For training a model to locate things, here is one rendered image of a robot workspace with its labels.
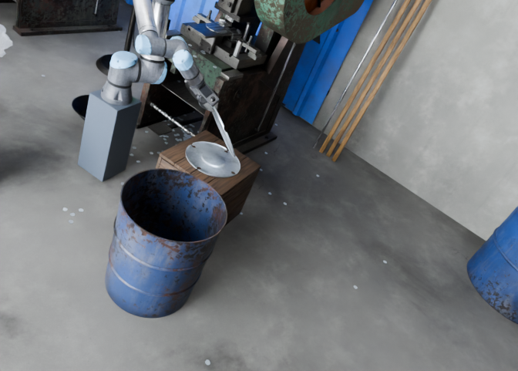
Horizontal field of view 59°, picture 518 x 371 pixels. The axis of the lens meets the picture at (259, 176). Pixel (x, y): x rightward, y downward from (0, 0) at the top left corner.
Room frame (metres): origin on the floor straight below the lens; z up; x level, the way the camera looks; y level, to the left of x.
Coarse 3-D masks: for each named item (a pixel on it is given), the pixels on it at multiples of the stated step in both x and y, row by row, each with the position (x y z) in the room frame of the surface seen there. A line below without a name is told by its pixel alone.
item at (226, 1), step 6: (222, 0) 2.55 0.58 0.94; (228, 0) 2.55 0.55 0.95; (234, 0) 2.54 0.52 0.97; (240, 0) 2.56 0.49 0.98; (246, 0) 2.59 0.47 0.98; (252, 0) 2.65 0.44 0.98; (222, 6) 2.56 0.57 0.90; (228, 6) 2.53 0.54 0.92; (234, 6) 2.55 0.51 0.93; (240, 6) 2.56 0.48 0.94; (246, 6) 2.61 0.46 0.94; (234, 12) 2.56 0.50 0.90; (240, 12) 2.58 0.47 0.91; (246, 12) 2.63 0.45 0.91
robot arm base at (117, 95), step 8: (104, 88) 1.91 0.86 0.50; (112, 88) 1.89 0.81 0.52; (120, 88) 1.90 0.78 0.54; (128, 88) 1.94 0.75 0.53; (104, 96) 1.88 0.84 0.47; (112, 96) 1.88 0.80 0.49; (120, 96) 1.90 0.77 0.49; (128, 96) 1.93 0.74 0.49; (120, 104) 1.90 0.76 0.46; (128, 104) 1.94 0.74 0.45
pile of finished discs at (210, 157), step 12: (192, 144) 2.00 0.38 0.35; (204, 144) 2.05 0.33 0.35; (216, 144) 2.09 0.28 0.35; (192, 156) 1.90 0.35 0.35; (204, 156) 1.94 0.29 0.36; (216, 156) 1.98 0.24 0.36; (228, 156) 2.04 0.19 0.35; (204, 168) 1.85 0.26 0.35; (216, 168) 1.89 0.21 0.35; (228, 168) 1.94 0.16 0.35
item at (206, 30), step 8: (192, 24) 2.44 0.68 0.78; (200, 24) 2.50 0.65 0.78; (208, 24) 2.54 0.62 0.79; (216, 24) 2.59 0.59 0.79; (200, 32) 2.38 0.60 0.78; (208, 32) 2.43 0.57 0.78; (216, 32) 2.48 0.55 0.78; (224, 32) 2.52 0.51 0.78; (200, 40) 2.51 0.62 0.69; (208, 40) 2.49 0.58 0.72; (216, 40) 2.49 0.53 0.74; (200, 48) 2.50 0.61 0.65; (208, 48) 2.47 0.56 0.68
